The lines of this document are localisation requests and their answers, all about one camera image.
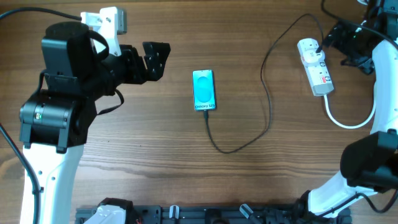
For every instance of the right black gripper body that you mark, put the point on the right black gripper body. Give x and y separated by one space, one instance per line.
347 43

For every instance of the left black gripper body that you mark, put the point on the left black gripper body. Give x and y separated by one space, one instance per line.
125 68

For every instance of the blue Galaxy smartphone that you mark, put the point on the blue Galaxy smartphone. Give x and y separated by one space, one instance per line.
203 90

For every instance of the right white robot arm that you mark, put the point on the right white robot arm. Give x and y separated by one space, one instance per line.
367 166

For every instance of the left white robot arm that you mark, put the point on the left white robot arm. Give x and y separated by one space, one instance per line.
56 118

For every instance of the white plug adapter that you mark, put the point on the white plug adapter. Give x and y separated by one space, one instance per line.
310 58

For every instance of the white power strip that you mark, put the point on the white power strip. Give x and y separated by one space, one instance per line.
319 77

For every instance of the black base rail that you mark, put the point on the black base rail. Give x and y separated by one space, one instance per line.
202 215

